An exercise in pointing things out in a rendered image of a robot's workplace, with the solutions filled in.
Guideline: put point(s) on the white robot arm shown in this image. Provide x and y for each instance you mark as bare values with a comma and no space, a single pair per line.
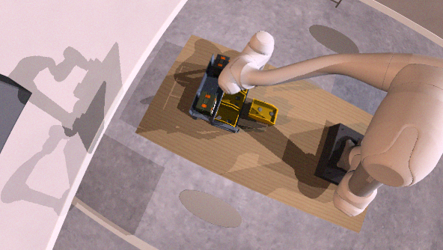
404,140

